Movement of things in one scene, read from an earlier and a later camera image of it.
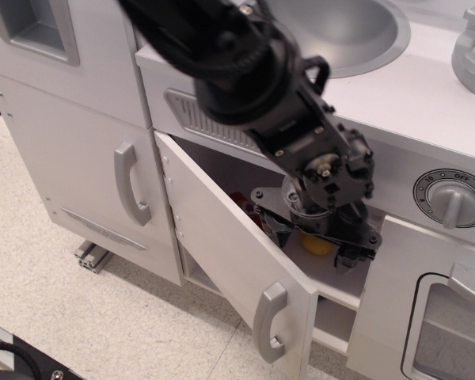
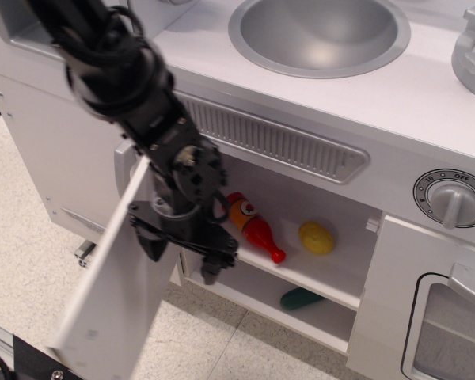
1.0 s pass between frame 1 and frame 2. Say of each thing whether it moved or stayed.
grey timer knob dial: stayed
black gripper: moved
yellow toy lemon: stayed
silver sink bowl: stayed
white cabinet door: moved
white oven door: stayed
